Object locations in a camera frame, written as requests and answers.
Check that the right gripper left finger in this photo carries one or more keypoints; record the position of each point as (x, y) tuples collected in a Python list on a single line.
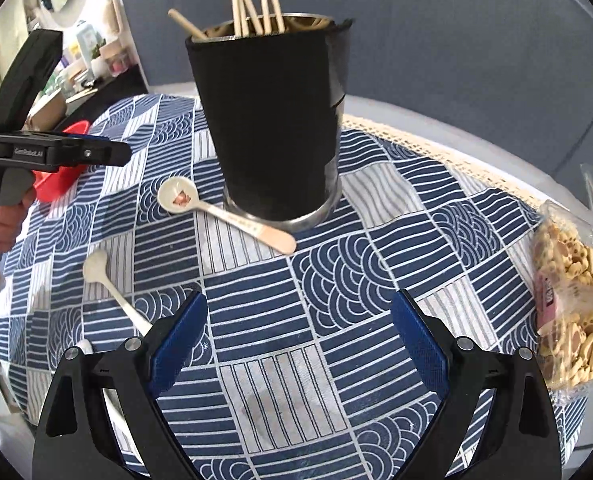
[(75, 438)]

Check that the white ceramic spoon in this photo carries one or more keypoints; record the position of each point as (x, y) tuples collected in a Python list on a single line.
[(94, 272)]

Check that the blue patterned tablecloth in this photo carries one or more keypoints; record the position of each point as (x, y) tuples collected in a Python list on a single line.
[(299, 372)]

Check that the cream spoon with picture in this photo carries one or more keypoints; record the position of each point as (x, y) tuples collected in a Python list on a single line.
[(179, 194)]

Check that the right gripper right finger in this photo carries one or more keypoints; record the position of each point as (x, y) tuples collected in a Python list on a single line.
[(520, 437)]

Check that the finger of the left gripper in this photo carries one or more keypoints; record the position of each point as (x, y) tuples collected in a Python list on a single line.
[(94, 150)]

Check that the white spoon with label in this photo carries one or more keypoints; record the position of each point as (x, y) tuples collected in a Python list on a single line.
[(85, 346)]

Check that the person's left hand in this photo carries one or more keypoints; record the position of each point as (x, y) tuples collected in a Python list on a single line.
[(12, 218)]

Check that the clear plastic cookie box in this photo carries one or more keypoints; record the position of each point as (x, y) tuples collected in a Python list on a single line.
[(562, 256)]

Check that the black utensil holder cup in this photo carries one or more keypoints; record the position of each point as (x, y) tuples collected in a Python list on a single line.
[(274, 107)]

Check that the red plastic bowl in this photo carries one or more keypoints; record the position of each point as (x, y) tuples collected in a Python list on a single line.
[(50, 186)]

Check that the grey fabric backdrop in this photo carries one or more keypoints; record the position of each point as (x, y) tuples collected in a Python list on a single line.
[(517, 73)]

